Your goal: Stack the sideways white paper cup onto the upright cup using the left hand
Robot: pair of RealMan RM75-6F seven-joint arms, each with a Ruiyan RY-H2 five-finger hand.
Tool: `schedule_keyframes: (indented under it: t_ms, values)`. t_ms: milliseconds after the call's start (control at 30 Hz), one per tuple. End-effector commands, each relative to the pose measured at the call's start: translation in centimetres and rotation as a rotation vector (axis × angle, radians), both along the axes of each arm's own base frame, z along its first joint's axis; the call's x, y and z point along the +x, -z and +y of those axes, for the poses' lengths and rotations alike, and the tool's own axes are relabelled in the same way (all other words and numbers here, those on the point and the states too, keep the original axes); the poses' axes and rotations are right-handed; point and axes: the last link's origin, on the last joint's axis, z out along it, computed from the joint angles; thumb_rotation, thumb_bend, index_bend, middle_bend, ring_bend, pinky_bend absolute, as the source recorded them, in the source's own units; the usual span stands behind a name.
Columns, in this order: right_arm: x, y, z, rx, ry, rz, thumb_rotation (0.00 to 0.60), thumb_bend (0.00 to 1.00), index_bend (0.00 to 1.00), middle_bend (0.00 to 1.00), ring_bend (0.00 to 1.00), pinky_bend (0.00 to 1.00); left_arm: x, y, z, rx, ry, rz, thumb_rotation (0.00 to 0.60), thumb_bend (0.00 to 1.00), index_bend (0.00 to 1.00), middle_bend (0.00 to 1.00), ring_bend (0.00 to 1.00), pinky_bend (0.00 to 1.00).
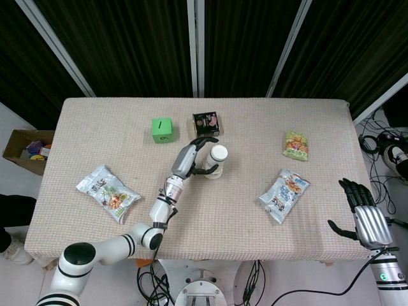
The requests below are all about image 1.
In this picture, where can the green snack bag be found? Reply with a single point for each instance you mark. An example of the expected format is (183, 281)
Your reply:
(296, 145)

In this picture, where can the blue white snack bag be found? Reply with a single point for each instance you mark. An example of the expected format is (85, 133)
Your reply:
(285, 196)

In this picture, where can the brown cardboard box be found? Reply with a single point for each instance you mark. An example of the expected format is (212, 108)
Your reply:
(16, 159)

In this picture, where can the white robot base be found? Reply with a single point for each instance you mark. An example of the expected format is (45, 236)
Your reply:
(201, 287)

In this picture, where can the silver nut snack bag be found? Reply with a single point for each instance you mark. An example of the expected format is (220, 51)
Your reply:
(106, 191)

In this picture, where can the purple toy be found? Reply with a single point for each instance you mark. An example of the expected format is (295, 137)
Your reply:
(33, 147)

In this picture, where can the white black sneaker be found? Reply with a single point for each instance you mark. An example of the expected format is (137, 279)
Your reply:
(395, 157)

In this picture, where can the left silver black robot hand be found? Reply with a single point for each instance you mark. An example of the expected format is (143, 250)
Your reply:
(185, 159)

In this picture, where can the black trouser leg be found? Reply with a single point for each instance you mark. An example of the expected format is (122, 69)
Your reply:
(16, 210)

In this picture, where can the green foam cube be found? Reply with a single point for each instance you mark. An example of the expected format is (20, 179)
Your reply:
(162, 129)

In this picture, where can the white paper cup blue band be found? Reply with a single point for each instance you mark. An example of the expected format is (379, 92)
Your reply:
(220, 153)

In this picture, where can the beige woven tablecloth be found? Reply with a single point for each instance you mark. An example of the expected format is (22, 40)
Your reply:
(242, 223)

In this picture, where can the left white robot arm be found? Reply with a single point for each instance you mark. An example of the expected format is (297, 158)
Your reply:
(159, 208)

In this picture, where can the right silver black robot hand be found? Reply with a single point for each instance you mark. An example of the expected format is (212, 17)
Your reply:
(373, 226)

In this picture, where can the white partition frame post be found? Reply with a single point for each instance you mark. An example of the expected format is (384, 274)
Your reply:
(195, 48)
(287, 51)
(57, 48)
(379, 99)

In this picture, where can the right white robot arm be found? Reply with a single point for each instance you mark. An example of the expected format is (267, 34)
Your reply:
(392, 280)

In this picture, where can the small orange object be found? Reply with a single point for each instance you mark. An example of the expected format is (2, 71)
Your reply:
(141, 262)

